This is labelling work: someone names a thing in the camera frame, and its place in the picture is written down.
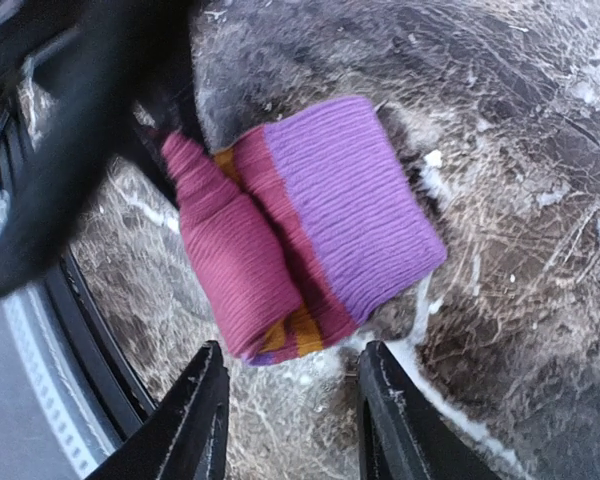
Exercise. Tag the black front rail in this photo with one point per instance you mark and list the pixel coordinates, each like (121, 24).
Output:
(121, 395)

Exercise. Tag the purple maroon striped sock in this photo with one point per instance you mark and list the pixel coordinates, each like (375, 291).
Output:
(300, 229)

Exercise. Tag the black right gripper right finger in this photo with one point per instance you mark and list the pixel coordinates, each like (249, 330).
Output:
(401, 434)

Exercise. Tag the white slotted cable duct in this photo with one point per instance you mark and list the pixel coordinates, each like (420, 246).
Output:
(76, 421)

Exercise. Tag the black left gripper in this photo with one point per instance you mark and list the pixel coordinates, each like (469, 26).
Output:
(120, 46)

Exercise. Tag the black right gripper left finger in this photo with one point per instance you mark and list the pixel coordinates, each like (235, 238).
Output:
(186, 436)

